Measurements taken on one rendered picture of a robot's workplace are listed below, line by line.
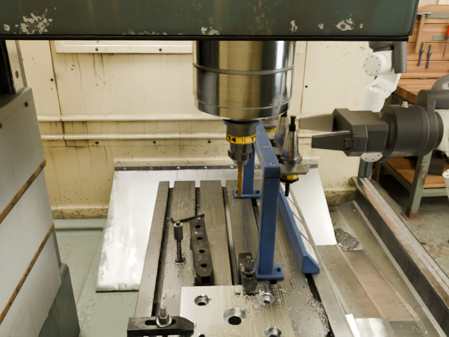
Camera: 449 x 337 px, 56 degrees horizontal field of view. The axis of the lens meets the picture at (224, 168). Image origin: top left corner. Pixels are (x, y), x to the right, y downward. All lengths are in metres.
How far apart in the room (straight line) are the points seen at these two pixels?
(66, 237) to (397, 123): 1.55
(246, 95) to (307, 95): 1.19
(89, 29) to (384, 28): 0.36
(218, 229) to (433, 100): 0.79
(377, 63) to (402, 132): 0.61
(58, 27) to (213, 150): 1.32
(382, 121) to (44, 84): 1.38
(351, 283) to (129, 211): 0.88
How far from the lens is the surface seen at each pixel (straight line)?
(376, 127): 0.72
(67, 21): 0.56
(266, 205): 1.04
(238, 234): 1.32
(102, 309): 1.52
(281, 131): 1.14
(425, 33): 3.64
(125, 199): 1.77
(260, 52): 0.60
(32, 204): 1.00
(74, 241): 1.94
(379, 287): 1.49
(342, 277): 1.48
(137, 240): 1.66
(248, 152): 0.71
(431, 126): 0.76
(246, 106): 0.61
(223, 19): 0.54
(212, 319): 0.92
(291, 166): 1.03
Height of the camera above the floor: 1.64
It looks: 25 degrees down
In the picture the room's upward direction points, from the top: 1 degrees clockwise
